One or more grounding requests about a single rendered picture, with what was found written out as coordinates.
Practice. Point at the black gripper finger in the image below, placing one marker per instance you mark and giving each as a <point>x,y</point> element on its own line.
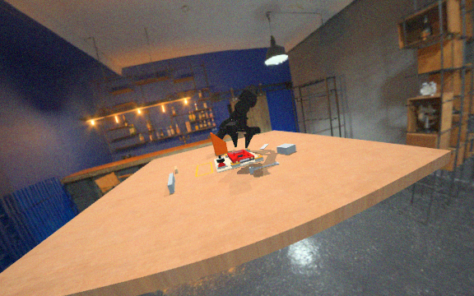
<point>234,137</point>
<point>248,138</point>

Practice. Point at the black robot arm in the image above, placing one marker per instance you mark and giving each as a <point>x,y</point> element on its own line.
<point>248,100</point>

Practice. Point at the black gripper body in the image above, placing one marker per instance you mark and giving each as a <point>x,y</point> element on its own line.
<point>247,129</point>

